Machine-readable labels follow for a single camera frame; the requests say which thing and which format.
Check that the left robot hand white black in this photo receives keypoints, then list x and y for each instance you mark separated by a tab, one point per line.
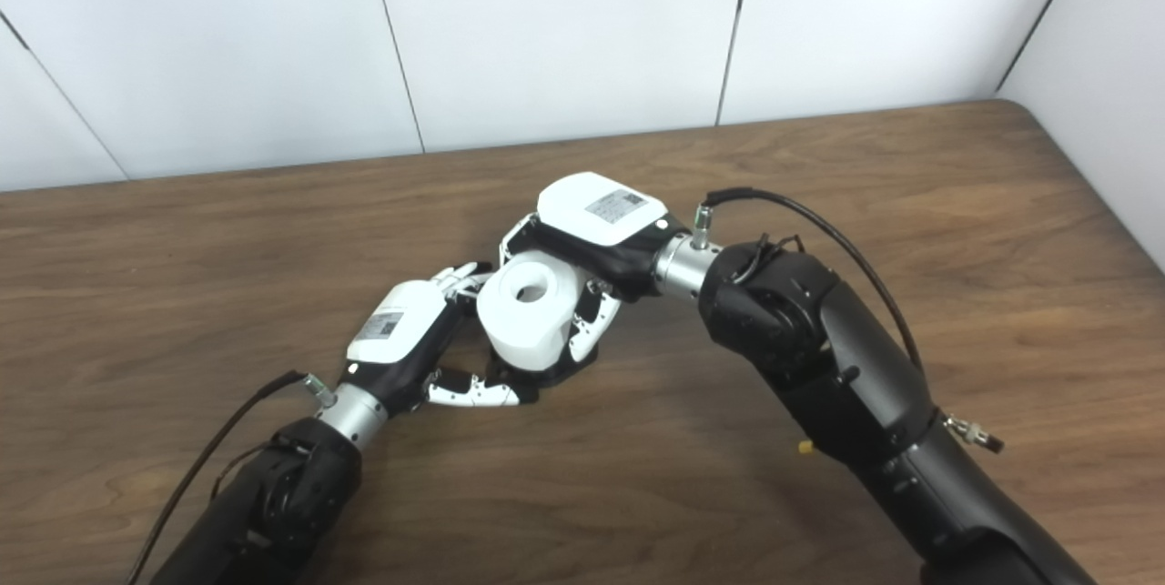
396	326

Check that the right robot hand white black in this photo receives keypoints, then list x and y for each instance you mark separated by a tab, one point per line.
596	207

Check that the round white piece with holes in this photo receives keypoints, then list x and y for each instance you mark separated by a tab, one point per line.
528	335

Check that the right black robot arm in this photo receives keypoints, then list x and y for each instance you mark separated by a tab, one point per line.
846	367

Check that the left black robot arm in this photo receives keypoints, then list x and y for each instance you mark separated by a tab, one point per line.
273	494

